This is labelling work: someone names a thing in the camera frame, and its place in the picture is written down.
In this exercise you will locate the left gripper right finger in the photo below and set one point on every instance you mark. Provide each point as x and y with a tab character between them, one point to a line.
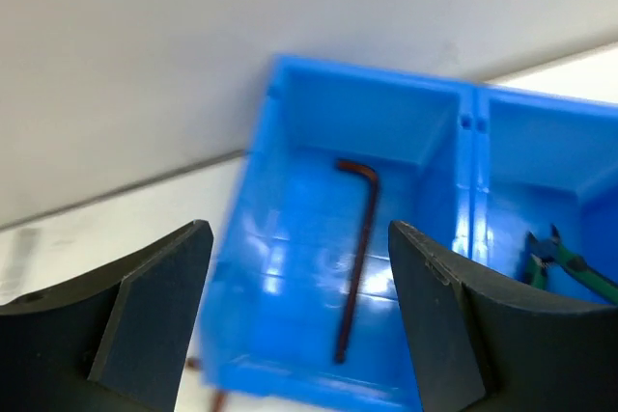
481	341

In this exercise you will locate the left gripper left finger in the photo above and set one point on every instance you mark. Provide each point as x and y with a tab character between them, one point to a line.
112	339

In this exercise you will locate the green-handled cutting pliers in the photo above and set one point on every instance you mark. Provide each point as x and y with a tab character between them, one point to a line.
542	254

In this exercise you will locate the brown hex key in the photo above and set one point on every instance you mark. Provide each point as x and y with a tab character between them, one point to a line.
372	178
218	397

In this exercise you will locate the blue three-compartment plastic bin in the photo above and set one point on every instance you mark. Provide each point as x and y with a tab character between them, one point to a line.
473	167

